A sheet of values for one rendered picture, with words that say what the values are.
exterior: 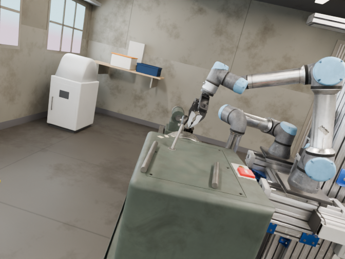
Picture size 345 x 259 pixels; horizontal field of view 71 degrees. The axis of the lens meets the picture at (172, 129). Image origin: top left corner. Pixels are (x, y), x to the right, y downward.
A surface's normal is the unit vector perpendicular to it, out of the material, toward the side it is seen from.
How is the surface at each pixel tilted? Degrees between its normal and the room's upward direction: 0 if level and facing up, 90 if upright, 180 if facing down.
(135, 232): 90
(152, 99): 90
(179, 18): 90
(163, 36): 90
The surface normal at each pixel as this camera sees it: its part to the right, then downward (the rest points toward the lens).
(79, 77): -0.10, -0.08
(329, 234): -0.16, 0.24
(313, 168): -0.37, 0.30
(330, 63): -0.39, 0.04
